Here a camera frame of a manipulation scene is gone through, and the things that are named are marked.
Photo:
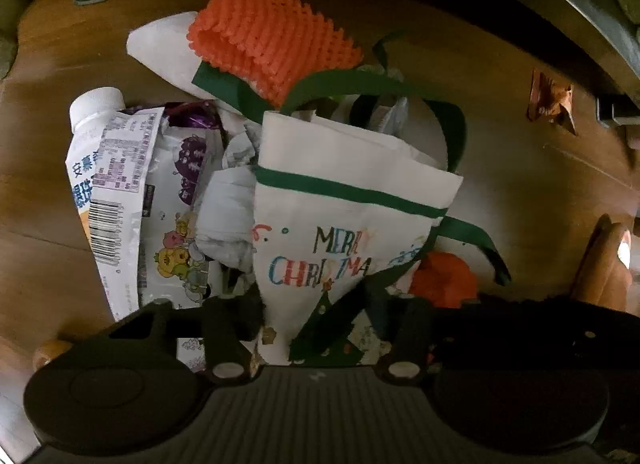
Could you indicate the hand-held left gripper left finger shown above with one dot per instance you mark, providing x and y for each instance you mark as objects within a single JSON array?
[{"x": 230, "y": 324}]

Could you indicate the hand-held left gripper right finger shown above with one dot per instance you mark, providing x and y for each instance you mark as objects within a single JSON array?
[{"x": 415, "y": 324}]

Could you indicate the white festive tote bag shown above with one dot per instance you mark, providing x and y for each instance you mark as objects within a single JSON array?
[{"x": 300, "y": 214}]

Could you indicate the white and yellow yogurt carton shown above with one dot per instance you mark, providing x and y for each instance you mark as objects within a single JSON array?
[{"x": 115, "y": 194}]

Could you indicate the small orange object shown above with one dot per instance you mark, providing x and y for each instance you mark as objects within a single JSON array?
[{"x": 442, "y": 284}]

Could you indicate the cartoon print wipes packet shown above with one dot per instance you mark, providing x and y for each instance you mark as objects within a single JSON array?
[{"x": 175, "y": 254}]

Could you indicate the crumpled grey tissue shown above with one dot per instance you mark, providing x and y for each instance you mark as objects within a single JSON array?
[{"x": 225, "y": 214}]

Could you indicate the person's left foot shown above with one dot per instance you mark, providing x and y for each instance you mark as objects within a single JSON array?
[{"x": 47, "y": 351}]

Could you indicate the person's foot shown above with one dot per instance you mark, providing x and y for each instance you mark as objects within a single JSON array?
[
  {"x": 47, "y": 351},
  {"x": 605, "y": 269}
]

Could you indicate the person's right foot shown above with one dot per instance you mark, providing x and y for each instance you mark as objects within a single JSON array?
[{"x": 605, "y": 269}]

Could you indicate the purple foil wrapper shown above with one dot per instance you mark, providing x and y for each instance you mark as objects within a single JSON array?
[{"x": 192, "y": 116}]

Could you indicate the brown snack wrapper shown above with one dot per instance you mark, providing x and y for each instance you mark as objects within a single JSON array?
[{"x": 547, "y": 99}]

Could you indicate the white crumpled paper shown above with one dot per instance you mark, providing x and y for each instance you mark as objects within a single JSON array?
[{"x": 160, "y": 49}]

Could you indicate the orange knitted cloth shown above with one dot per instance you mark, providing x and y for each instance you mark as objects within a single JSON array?
[{"x": 270, "y": 34}]

